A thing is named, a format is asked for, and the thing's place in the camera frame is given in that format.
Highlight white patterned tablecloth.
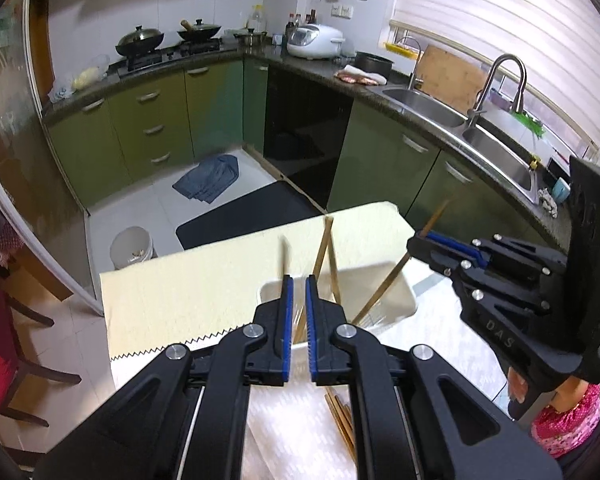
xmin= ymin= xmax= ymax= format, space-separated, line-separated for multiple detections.
xmin=244 ymin=259 xmax=512 ymax=480

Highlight black gas stove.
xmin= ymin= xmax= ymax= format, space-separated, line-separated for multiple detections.
xmin=116 ymin=39 xmax=222 ymax=79

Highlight black floor mat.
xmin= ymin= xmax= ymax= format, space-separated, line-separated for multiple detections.
xmin=175 ymin=181 xmax=327 ymax=252

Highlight black cooking pot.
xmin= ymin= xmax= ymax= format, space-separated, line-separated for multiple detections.
xmin=353 ymin=50 xmax=396 ymax=77

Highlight pale yellow table cloth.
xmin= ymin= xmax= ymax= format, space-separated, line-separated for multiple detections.
xmin=98 ymin=201 xmax=417 ymax=362

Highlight black built-in appliance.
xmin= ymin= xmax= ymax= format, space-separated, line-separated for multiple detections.
xmin=263 ymin=66 xmax=356 ymax=209

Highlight red and white dish cloth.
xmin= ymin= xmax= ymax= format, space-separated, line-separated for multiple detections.
xmin=333 ymin=63 xmax=389 ymax=86

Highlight black wok with wooden handle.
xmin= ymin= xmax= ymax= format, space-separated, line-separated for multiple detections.
xmin=176 ymin=18 xmax=223 ymax=44

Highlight white bucket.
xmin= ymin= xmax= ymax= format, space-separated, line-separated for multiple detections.
xmin=109 ymin=226 xmax=156 ymax=272

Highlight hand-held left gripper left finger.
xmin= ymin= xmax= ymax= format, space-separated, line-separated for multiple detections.
xmin=34 ymin=274 xmax=295 ymax=480

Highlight tall steel faucet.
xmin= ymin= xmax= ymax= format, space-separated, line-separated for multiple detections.
xmin=467 ymin=53 xmax=527 ymax=129

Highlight dark sauce bottles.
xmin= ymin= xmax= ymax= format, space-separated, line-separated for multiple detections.
xmin=284 ymin=9 xmax=319 ymax=44

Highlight person's right forearm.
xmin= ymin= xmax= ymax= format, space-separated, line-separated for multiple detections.
xmin=531 ymin=379 xmax=600 ymax=459

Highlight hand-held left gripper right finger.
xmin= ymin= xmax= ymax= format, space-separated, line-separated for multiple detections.
xmin=305 ymin=273 xmax=564 ymax=480

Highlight light blue cup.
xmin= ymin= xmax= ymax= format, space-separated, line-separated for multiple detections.
xmin=551 ymin=175 xmax=572 ymax=204

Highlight glass sliding door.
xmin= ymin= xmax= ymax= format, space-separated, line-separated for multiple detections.
xmin=0 ymin=0 xmax=107 ymax=319

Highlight grey sink rag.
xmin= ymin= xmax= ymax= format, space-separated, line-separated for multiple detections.
xmin=537 ymin=187 xmax=560 ymax=221

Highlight yellow sill tray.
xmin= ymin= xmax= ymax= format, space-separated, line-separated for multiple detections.
xmin=383 ymin=39 xmax=421 ymax=56

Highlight green base cabinets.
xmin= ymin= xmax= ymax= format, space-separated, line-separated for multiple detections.
xmin=41 ymin=56 xmax=572 ymax=262

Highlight cooking oil bottle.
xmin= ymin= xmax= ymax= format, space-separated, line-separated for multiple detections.
xmin=245 ymin=3 xmax=267 ymax=34

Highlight green sink rack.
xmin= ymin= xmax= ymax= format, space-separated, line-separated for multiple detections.
xmin=512 ymin=109 xmax=547 ymax=139

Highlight wooden cutting board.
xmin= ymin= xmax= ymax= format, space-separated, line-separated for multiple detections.
xmin=419 ymin=43 xmax=489 ymax=114

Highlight steel double sink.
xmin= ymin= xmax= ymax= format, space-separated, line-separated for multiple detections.
xmin=381 ymin=85 xmax=542 ymax=204

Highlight blue counter rag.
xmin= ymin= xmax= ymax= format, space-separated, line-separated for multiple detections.
xmin=47 ymin=84 xmax=76 ymax=104

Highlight black wok with lid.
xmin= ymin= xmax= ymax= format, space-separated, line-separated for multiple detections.
xmin=114 ymin=24 xmax=165 ymax=58

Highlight person's right hand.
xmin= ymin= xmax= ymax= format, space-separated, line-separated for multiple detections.
xmin=506 ymin=366 xmax=527 ymax=405

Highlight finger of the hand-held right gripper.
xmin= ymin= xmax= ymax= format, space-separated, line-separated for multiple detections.
xmin=406 ymin=237 xmax=552 ymax=315
xmin=418 ymin=230 xmax=569 ymax=277

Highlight plastic bag with yellow food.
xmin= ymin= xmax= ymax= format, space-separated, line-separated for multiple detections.
xmin=71 ymin=53 xmax=110 ymax=91

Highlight blue-grey floor cloth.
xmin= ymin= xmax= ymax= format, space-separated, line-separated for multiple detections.
xmin=172 ymin=154 xmax=240 ymax=205

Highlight white rice cooker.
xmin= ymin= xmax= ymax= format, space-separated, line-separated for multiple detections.
xmin=286 ymin=23 xmax=345 ymax=61

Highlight white window blind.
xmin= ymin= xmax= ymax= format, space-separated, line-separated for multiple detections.
xmin=389 ymin=0 xmax=600 ymax=150

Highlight small steel faucet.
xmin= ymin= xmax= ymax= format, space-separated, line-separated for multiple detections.
xmin=408 ymin=35 xmax=426 ymax=92

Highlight white plastic utensil holder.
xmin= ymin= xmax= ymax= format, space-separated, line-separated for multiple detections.
xmin=259 ymin=259 xmax=419 ymax=347

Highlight small steel pot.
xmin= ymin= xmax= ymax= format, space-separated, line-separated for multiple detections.
xmin=233 ymin=27 xmax=269 ymax=47

